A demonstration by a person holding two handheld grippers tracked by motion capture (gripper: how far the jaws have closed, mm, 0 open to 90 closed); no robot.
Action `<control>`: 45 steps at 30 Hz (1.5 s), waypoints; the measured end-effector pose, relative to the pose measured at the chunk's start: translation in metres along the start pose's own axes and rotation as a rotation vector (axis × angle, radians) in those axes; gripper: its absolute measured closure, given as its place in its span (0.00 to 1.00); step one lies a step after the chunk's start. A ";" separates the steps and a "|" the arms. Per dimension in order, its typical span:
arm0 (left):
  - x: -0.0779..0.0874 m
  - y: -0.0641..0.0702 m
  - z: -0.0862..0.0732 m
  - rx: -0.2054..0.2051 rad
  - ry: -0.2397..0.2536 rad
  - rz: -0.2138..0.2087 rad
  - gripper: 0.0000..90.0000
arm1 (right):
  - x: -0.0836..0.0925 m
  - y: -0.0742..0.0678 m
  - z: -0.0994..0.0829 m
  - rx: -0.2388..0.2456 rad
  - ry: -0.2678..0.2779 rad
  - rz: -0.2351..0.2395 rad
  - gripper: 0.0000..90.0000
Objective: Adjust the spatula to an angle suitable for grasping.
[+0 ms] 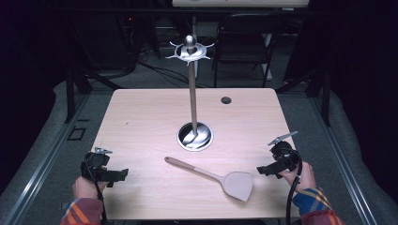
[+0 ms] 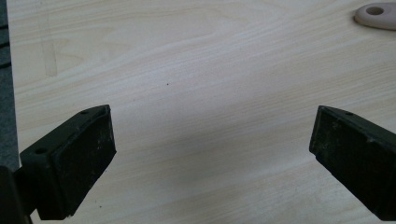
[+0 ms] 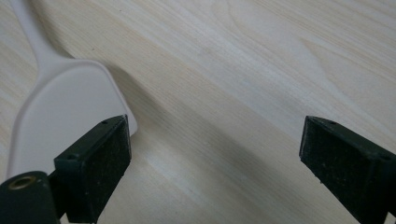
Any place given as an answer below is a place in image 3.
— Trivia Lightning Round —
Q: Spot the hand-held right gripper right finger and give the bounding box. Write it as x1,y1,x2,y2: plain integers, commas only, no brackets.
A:
299,115,396,224

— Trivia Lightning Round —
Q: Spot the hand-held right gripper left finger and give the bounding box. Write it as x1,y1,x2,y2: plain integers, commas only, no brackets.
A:
49,114,133,224

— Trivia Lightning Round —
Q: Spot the white plastic spatula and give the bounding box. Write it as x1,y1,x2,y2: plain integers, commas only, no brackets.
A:
6,0,138,181

